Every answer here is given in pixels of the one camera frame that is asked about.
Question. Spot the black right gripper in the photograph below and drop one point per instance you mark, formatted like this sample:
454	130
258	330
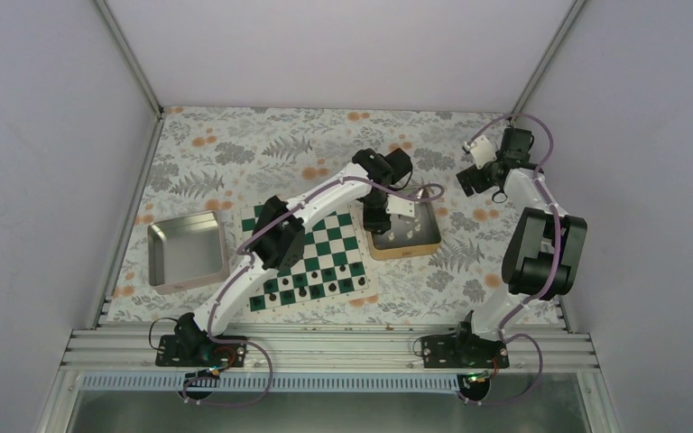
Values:
479	184

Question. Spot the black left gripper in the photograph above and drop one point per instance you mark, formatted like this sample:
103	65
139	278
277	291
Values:
373	224

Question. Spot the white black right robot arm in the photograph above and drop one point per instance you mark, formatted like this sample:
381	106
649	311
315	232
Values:
542	258

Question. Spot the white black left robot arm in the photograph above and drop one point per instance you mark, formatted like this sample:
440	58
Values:
278	239

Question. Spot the green white chess board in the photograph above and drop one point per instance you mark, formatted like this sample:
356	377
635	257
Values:
334	243

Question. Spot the gold rimmed metal tin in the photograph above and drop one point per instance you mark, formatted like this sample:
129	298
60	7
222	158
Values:
408	237

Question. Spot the floral patterned table mat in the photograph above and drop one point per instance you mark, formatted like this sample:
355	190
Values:
226	159

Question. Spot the pink rimmed metal tin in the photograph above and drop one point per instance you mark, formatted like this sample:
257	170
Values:
186	252

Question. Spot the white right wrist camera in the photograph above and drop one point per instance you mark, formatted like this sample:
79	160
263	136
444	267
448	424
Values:
482	151

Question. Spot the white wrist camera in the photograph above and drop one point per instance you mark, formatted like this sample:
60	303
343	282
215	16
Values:
482	151
401	207

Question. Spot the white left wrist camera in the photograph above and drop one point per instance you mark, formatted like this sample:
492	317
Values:
401	207

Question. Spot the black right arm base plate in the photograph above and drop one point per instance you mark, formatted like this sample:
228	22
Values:
448	351

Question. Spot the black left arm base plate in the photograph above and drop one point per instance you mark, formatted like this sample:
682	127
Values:
207	354

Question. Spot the aluminium frame rail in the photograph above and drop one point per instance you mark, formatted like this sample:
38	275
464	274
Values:
329	349

